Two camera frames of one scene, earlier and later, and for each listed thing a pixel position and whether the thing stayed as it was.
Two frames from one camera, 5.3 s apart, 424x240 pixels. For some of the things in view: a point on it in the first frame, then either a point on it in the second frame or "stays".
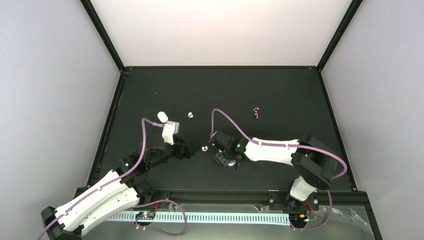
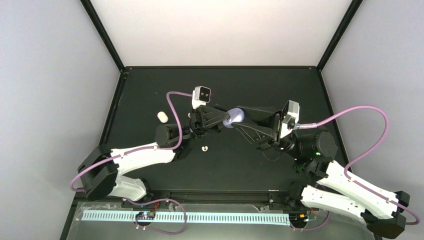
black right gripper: [221, 160] to [265, 118]
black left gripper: [187, 153] to [209, 115]
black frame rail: [345, 196] stays
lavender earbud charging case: [232, 164] to [235, 115]
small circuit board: [145, 215] stays
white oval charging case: [162, 117] stays
